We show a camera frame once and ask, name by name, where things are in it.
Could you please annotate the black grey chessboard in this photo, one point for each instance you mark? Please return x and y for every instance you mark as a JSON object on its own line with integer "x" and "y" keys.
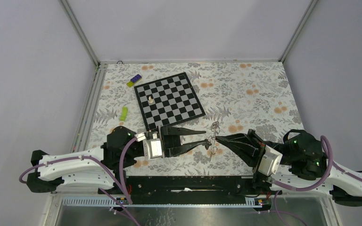
{"x": 175, "y": 101}

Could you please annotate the floral table mat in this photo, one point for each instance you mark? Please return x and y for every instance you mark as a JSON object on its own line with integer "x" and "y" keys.
{"x": 240, "y": 96}

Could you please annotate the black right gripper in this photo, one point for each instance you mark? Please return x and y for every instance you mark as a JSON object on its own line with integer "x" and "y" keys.
{"x": 247, "y": 148}

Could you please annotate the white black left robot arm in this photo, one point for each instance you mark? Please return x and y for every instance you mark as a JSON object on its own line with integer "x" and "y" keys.
{"x": 103, "y": 166}

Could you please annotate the purple yellow toy brick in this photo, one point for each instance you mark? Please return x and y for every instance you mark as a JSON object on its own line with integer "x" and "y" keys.
{"x": 134, "y": 80}

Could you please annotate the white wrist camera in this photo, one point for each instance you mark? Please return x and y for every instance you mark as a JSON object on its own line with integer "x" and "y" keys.
{"x": 270, "y": 161}
{"x": 152, "y": 144}

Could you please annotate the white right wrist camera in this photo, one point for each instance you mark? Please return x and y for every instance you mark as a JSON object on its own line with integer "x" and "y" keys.
{"x": 270, "y": 161}

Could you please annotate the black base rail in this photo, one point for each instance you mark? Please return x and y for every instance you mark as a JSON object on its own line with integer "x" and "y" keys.
{"x": 187, "y": 190}

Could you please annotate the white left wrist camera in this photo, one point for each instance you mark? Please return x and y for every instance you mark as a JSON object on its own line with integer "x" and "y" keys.
{"x": 152, "y": 144}

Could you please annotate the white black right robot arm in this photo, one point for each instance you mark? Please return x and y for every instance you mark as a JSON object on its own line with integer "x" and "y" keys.
{"x": 301, "y": 163}

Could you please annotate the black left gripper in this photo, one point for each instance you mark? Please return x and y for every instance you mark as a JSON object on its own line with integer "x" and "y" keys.
{"x": 171, "y": 141}

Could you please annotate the green arch toy block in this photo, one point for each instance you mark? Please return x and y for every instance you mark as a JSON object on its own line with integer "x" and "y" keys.
{"x": 123, "y": 114}

